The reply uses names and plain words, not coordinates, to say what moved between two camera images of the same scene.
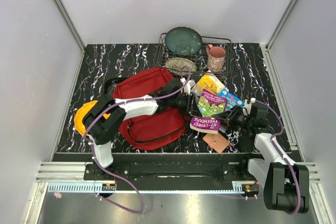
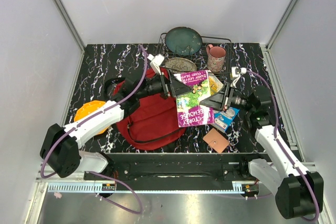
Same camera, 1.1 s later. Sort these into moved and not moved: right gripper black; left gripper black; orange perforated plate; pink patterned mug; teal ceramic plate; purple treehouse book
Moved: left gripper black; right gripper black; purple treehouse book
Not moved: orange perforated plate; teal ceramic plate; pink patterned mug
